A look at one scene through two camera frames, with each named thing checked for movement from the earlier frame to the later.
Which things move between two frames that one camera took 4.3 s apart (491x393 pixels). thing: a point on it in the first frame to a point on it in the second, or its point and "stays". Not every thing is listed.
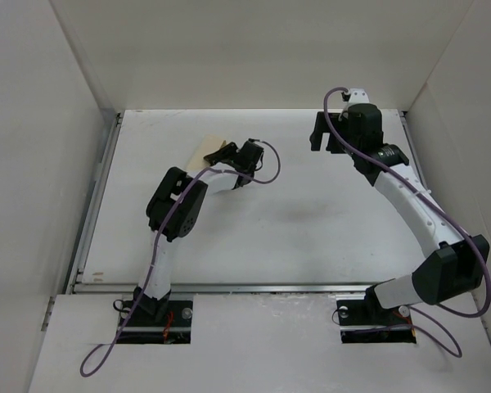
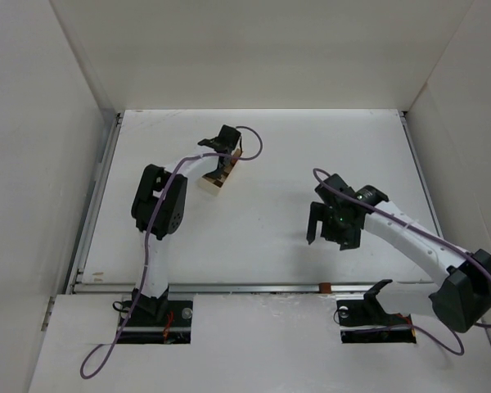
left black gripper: x=232 y=151 to x=222 y=144
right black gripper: x=325 y=132 to x=327 y=221
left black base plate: x=143 y=327 stays
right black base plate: x=366 y=321 stays
